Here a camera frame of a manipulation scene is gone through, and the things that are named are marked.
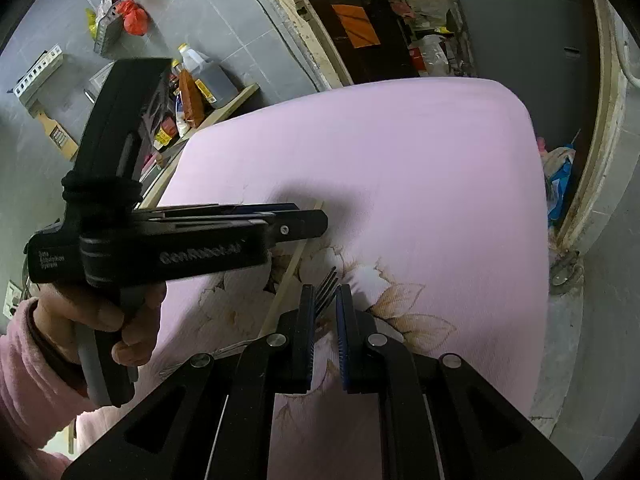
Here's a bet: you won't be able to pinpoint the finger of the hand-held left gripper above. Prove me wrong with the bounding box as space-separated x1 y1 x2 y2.
155 209 329 248
135 202 302 222

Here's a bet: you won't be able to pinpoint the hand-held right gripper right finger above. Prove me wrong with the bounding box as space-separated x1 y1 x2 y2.
336 284 583 480

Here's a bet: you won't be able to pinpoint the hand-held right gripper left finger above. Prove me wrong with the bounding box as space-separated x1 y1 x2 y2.
62 284 317 480

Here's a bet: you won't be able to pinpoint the black handled fork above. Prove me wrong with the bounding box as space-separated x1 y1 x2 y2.
312 266 340 319

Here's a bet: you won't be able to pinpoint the wooden chopstick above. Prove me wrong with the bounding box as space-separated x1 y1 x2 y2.
257 200 325 339

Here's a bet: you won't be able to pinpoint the person's left forearm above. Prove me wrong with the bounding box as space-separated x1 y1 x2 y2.
0 297 103 480

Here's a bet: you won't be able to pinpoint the person's left hand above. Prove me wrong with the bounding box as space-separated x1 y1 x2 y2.
35 280 168 367

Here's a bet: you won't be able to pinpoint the pink floral cloth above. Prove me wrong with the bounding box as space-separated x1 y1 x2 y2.
65 77 547 480

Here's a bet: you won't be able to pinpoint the orange seasoning packet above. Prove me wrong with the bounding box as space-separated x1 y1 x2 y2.
177 69 206 129

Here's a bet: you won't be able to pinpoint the large vinegar jug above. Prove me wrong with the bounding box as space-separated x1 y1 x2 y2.
178 43 239 110

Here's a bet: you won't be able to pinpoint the wooden spatula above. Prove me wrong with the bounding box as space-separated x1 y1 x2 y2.
37 109 81 162

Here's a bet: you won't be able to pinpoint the white basket shelf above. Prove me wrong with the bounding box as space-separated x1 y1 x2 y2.
13 45 65 111

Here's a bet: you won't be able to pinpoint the orange paper sheet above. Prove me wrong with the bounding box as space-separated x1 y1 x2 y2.
331 4 381 50

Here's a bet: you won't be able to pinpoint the red plastic bag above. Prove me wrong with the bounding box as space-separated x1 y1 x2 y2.
114 0 151 37

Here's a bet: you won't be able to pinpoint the pile of plastic bags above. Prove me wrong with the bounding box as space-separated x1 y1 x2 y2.
394 0 474 79

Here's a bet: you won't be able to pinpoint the blue white cloth bag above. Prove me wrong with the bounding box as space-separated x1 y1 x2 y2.
537 135 577 232

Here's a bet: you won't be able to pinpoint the grey cabinet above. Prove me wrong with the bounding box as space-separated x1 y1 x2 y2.
452 0 601 161

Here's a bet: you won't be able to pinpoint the white wall socket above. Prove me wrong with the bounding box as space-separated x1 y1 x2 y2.
2 280 24 319

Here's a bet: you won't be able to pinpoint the white wall box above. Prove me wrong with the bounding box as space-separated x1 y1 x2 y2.
83 62 114 104

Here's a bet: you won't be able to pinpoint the grey wall rack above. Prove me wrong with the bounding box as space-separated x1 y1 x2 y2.
93 0 127 57

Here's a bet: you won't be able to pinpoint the pale door frame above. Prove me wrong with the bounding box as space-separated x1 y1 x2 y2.
250 0 640 261

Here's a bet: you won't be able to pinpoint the white hose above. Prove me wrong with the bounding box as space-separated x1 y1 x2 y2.
617 35 640 87

